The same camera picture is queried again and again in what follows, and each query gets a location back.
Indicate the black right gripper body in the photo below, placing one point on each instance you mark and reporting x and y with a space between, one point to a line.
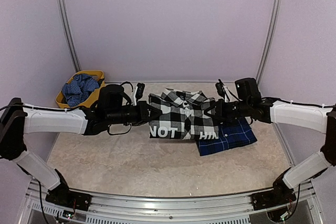
229 113

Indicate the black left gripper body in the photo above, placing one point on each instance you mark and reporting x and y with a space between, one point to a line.
142 116

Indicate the blue plaid shirt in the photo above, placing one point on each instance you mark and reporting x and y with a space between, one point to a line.
230 136

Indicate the black white checked shirt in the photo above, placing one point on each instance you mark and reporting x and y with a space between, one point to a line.
182 116

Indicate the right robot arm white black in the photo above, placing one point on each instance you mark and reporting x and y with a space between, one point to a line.
320 118

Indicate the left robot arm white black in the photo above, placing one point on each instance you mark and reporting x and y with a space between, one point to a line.
112 107

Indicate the blue gingham crumpled shirt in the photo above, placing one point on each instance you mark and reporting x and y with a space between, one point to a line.
79 89

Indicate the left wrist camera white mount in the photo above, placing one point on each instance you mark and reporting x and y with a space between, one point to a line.
137 93

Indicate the right aluminium frame post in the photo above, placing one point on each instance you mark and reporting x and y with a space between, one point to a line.
270 34

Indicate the aluminium frame post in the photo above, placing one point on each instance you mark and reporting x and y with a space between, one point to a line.
68 34
270 34

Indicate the left aluminium frame post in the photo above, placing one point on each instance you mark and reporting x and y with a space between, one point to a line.
68 34

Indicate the aluminium front rail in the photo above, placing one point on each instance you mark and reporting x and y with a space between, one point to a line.
232 208

